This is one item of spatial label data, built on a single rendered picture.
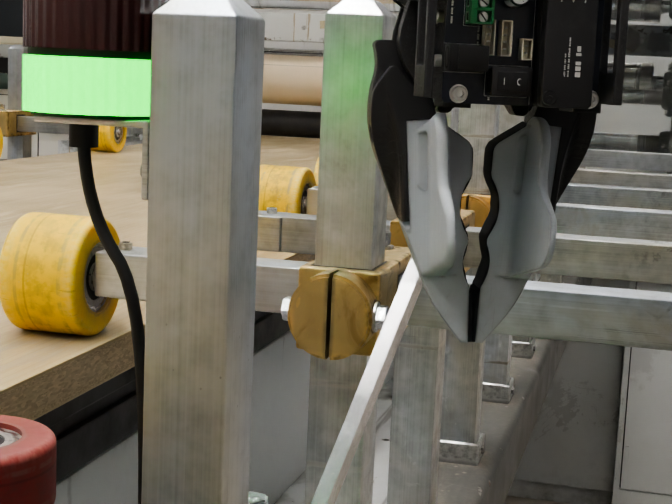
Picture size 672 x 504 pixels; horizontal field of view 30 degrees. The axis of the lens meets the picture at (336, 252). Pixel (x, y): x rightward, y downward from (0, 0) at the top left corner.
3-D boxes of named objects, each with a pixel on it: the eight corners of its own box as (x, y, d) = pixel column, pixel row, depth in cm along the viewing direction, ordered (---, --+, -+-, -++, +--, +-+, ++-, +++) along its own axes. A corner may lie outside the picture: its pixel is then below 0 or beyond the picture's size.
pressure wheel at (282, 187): (312, 152, 132) (292, 197, 127) (320, 212, 137) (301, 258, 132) (259, 149, 134) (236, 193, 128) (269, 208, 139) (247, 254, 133)
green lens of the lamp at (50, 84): (193, 114, 53) (194, 61, 53) (135, 118, 48) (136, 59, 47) (64, 106, 55) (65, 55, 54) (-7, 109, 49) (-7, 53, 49)
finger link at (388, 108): (366, 220, 50) (377, -6, 48) (361, 216, 51) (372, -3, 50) (483, 224, 50) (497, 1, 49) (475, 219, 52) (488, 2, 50)
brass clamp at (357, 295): (423, 322, 84) (428, 247, 83) (378, 366, 71) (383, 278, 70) (334, 313, 85) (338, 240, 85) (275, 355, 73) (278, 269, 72)
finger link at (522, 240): (494, 368, 47) (510, 118, 45) (464, 334, 52) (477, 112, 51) (576, 370, 47) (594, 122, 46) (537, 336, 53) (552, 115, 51)
